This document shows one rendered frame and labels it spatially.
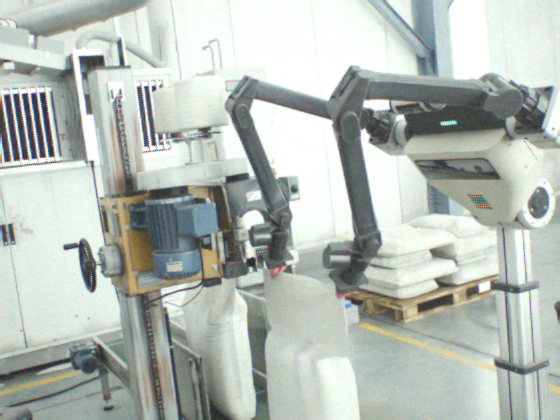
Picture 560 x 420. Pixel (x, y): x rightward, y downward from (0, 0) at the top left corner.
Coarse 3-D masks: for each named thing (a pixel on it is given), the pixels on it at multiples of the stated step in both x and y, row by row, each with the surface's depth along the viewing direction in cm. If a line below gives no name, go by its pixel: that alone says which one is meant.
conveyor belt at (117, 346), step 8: (176, 336) 376; (112, 344) 374; (120, 344) 372; (184, 344) 359; (120, 352) 357; (256, 384) 288; (256, 392) 279; (264, 392) 278; (256, 400) 270; (264, 400) 270; (256, 408) 262; (264, 408) 262; (216, 416) 259; (224, 416) 258; (256, 416) 255; (264, 416) 254
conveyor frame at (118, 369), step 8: (176, 328) 386; (184, 328) 376; (184, 336) 375; (104, 344) 361; (104, 352) 365; (112, 352) 345; (112, 360) 347; (120, 360) 330; (112, 368) 352; (120, 368) 334; (120, 376) 338; (256, 376) 293; (264, 376) 286; (120, 384) 334; (128, 384) 325; (264, 384) 286; (128, 392) 320
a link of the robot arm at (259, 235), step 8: (280, 216) 202; (288, 216) 202; (264, 224) 205; (272, 224) 206; (280, 224) 202; (288, 224) 203; (256, 232) 203; (264, 232) 204; (256, 240) 202; (264, 240) 204
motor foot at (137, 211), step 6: (132, 204) 202; (138, 204) 203; (144, 204) 204; (132, 210) 202; (138, 210) 201; (144, 210) 199; (132, 216) 203; (138, 216) 204; (144, 216) 202; (132, 222) 203; (138, 222) 204; (144, 222) 203; (132, 228) 203; (138, 228) 204; (144, 228) 205
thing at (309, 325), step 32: (288, 288) 206; (320, 288) 190; (288, 320) 211; (320, 320) 193; (288, 352) 199; (320, 352) 192; (288, 384) 199; (320, 384) 187; (352, 384) 191; (288, 416) 201; (320, 416) 188; (352, 416) 191
